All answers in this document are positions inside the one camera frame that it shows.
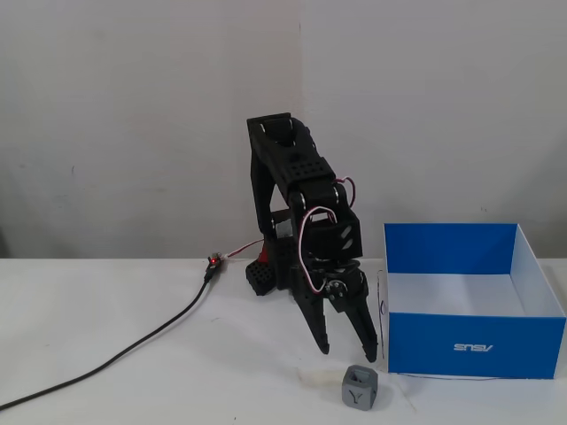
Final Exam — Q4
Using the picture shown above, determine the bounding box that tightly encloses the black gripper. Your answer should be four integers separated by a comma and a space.
290, 258, 379, 361

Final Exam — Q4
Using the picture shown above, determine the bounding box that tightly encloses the gray lettered block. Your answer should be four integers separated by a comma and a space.
342, 365, 379, 413

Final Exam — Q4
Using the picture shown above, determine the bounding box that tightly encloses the blue and white cardboard box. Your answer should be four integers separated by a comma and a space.
383, 222, 567, 381

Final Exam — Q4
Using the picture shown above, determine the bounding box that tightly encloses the white and red servo wire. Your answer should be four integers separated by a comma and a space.
297, 176, 358, 297

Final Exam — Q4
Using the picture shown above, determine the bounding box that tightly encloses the red and white power wire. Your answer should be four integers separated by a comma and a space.
220, 237, 265, 260

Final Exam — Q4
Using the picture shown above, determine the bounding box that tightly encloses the black USB cable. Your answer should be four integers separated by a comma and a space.
0, 264, 219, 411

